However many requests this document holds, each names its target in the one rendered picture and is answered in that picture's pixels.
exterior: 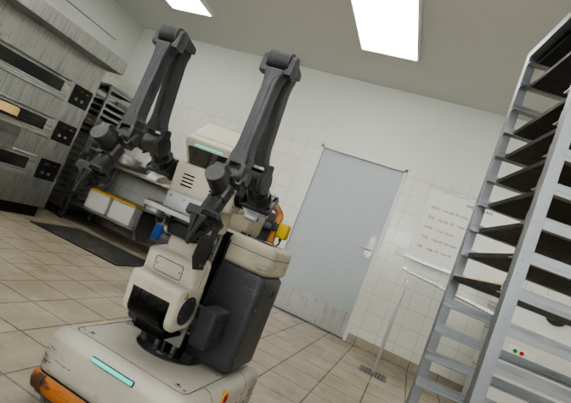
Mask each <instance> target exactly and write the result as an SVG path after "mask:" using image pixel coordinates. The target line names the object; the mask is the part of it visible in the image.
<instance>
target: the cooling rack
mask: <svg viewBox="0 0 571 403"><path fill-rule="evenodd" d="M99 87H100V88H102V89H103V90H105V91H107V92H108V93H107V95H106V97H105V100H104V102H103V104H102V106H101V108H100V110H99V113H98V115H97V117H96V119H95V121H94V123H93V126H92V128H91V130H92V129H93V128H94V127H95V126H97V123H98V121H99V119H100V117H101V114H102V112H103V110H104V108H105V105H106V103H107V101H108V99H109V97H110V94H112V95H114V96H116V97H117V98H118V99H119V98H120V99H121V100H124V101H126V102H129V101H127V100H126V99H124V98H123V97H121V96H120V95H118V94H116V93H114V92H113V91H112V90H113V89H115V90H116V91H117V92H119V93H121V94H123V95H124V96H126V97H127V98H129V99H130V100H133V98H132V97H131V96H129V95H128V94H126V93H124V92H123V91H121V90H120V89H119V88H117V87H115V86H114V85H111V84H109V83H106V82H101V84H100V85H99ZM91 130H90V132H91ZM90 132H89V135H88V137H87V139H86V141H85V144H84V146H83V147H82V150H81V153H80V155H79V157H78V158H77V160H76V162H77V161H78V160H79V159H80V158H82V156H83V154H82V153H83V152H84V151H85V150H86V148H87V146H88V143H89V140H90V139H91V137H92V136H91V135H90ZM76 169H77V166H76V165H75V166H74V167H73V169H72V172H71V175H70V177H69V178H68V181H67V183H66V185H65V188H64V190H63V192H62V194H61V196H60V197H56V196H49V198H48V201H50V202H52V203H54V204H56V205H58V206H59V207H62V206H63V204H64V202H65V199H64V197H65V193H66V191H67V190H68V187H69V185H70V183H71V181H72V178H73V176H74V174H75V172H76ZM67 208H72V209H76V210H80V211H84V212H88V214H89V216H88V219H90V218H91V217H92V215H93V213H90V212H89V211H87V210H85V209H83V208H80V207H78V206H76V205H74V204H72V203H70V202H69V204H68V206H67Z"/></svg>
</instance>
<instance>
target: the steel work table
mask: <svg viewBox="0 0 571 403"><path fill-rule="evenodd" d="M82 154H83V155H85V157H84V159H83V160H85V161H88V159H89V157H92V158H95V157H96V156H95V155H92V154H90V153H87V152H86V151H84V152H83V153H82ZM113 167H117V170H116V172H115V175H114V177H113V179H112V180H111V183H110V186H109V188H108V190H107V192H110V193H111V191H112V189H113V187H114V184H115V182H116V180H117V177H118V175H119V173H120V171H121V170H123V171H125V172H128V173H131V174H133V175H136V176H138V177H140V178H142V179H146V180H148V179H147V174H146V171H145V170H146V168H145V167H141V166H140V167H138V168H136V169H128V168H125V167H122V166H120V165H117V164H114V165H113ZM149 181H150V180H149ZM75 182H76V177H75V179H74V181H73V184H72V186H71V188H70V190H69V193H68V195H67V197H66V198H65V202H64V204H63V206H62V208H61V210H60V212H59V217H61V218H62V216H63V215H64V213H65V210H66V208H67V206H68V204H69V202H70V203H72V204H74V205H76V206H78V207H80V208H83V209H85V210H87V211H89V212H90V213H93V214H96V217H95V220H94V223H95V224H97V223H98V221H99V218H100V217H101V218H103V219H106V220H108V221H110V222H112V223H114V224H117V225H119V226H121V227H123V228H125V229H127V230H130V231H132V232H133V229H134V228H133V227H129V226H126V225H124V224H121V223H119V222H117V221H115V220H114V219H110V218H108V217H107V216H106V215H102V214H100V213H97V212H95V211H94V210H92V209H90V208H87V207H84V204H82V203H79V202H74V201H71V197H72V195H73V192H72V189H73V186H74V184H75ZM150 182H153V181H150ZM153 183H155V182H153ZM155 184H158V183H155ZM158 185H160V186H163V187H165V188H168V189H169V190H170V185H168V184H158Z"/></svg>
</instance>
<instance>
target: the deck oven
mask: <svg viewBox="0 0 571 403"><path fill-rule="evenodd" d="M127 65H128V63H127V62H126V61H124V60H123V59H121V58H120V57H119V56H118V55H116V54H115V53H113V52H112V51H111V50H109V49H108V48H107V47H106V46H105V45H104V44H102V43H101V42H99V41H98V40H97V39H95V38H94V37H93V36H91V35H90V34H89V33H87V32H86V31H84V30H83V29H82V28H81V27H80V26H79V25H77V24H76V23H75V22H73V21H72V20H70V19H69V18H68V17H66V16H65V15H64V14H62V13H61V12H60V11H59V10H58V9H56V8H55V7H54V6H53V5H51V4H50V3H48V2H47V1H46V0H0V100H2V101H5V102H7V103H9V104H11V105H14V106H17V107H19V108H20V113H22V114H25V115H27V116H30V117H33V118H36V119H37V120H40V122H39V124H38V127H34V126H32V125H30V124H27V126H26V128H22V129H21V131H20V134H19V136H18V138H17V140H16V142H15V144H14V147H13V149H12V150H11V149H9V148H6V147H3V146H1V145H0V146H1V147H0V211H5V212H10V213H19V214H24V215H30V216H35V214H36V211H37V209H38V207H45V205H46V202H47V200H48V198H49V196H50V194H51V191H52V189H53V187H54V185H55V182H56V180H57V178H58V177H59V173H60V171H61V169H62V167H63V166H64V163H65V160H66V158H67V156H68V155H69V152H70V150H71V147H72V146H73V143H74V141H75V139H76V136H77V134H78V132H79V130H80V128H81V126H82V123H83V121H84V119H85V117H86V115H87V113H88V110H89V108H90V106H91V104H92V102H93V99H94V97H95V94H96V93H97V91H98V89H99V85H100V84H101V82H102V80H103V78H104V76H105V73H106V71H109V72H112V73H116V74H118V75H121V76H123V74H124V72H125V70H126V68H127Z"/></svg>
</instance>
